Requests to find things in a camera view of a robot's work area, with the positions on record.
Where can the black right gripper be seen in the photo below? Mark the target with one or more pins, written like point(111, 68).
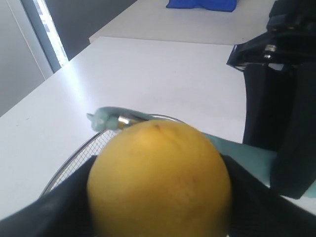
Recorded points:
point(290, 39)

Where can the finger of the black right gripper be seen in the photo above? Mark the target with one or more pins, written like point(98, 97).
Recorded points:
point(293, 173)

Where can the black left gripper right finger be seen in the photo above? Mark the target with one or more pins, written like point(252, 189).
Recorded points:
point(259, 212)

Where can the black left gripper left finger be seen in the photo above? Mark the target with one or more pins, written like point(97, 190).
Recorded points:
point(62, 212)

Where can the yellow lemon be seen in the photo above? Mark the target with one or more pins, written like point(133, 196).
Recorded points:
point(207, 216)

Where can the oval metal mesh basket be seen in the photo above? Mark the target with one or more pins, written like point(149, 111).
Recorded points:
point(94, 146)

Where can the blue cloth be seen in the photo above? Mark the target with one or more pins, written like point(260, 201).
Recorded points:
point(212, 5)

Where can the white side table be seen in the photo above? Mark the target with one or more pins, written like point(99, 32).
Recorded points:
point(151, 20)

